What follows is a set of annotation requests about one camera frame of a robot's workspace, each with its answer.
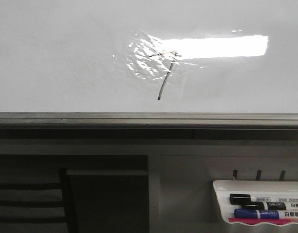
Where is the pink highlighter marker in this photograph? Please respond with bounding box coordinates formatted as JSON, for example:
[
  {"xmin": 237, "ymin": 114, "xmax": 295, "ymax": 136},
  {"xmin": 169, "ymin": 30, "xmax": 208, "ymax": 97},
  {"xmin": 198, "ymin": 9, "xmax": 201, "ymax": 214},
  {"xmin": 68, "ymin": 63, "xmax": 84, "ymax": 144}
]
[{"xmin": 228, "ymin": 217, "xmax": 298, "ymax": 225}]

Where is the black slatted chair back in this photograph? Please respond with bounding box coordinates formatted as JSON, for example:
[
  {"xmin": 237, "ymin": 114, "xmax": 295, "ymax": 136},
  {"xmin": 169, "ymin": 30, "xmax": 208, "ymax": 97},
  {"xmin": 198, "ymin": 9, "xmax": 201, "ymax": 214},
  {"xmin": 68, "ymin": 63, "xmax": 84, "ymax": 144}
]
[{"xmin": 0, "ymin": 168, "xmax": 78, "ymax": 233}]

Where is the black capped whiteboard marker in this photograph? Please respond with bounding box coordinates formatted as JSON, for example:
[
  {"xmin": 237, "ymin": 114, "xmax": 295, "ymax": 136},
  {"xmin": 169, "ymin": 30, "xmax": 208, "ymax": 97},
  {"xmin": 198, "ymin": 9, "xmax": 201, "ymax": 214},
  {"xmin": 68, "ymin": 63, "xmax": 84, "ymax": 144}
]
[{"xmin": 229, "ymin": 194, "xmax": 298, "ymax": 204}]

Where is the white whiteboard surface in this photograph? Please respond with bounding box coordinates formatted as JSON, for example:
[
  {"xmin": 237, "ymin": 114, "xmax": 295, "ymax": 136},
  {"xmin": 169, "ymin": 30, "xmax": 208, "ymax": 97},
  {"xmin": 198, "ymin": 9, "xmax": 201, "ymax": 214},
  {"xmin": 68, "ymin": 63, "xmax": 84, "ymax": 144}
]
[{"xmin": 0, "ymin": 0, "xmax": 298, "ymax": 113}]

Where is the blue capped whiteboard marker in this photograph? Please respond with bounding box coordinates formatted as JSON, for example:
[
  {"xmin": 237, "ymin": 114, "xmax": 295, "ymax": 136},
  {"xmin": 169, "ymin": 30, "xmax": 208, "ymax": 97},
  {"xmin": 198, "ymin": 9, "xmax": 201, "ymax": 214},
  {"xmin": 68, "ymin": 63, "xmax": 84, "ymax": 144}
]
[{"xmin": 234, "ymin": 209, "xmax": 298, "ymax": 220}]

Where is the grey pegboard stand panel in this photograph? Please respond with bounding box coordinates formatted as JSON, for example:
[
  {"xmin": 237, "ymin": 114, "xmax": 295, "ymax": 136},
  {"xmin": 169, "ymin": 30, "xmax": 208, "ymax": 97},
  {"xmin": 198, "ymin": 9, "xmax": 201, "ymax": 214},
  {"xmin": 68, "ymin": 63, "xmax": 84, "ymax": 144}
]
[{"xmin": 149, "ymin": 146, "xmax": 298, "ymax": 233}]

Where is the white plastic marker tray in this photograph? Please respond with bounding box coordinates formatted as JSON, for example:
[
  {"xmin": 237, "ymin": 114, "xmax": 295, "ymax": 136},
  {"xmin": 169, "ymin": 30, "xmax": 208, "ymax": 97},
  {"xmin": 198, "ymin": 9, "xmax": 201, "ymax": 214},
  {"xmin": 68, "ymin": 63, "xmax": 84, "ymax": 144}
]
[{"xmin": 212, "ymin": 180, "xmax": 298, "ymax": 233}]

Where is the grey whiteboard frame rail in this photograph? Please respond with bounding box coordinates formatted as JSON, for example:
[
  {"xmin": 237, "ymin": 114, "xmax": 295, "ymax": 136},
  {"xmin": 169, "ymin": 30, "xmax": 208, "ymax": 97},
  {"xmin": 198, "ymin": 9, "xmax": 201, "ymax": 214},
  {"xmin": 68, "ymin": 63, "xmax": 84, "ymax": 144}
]
[{"xmin": 0, "ymin": 112, "xmax": 298, "ymax": 141}]

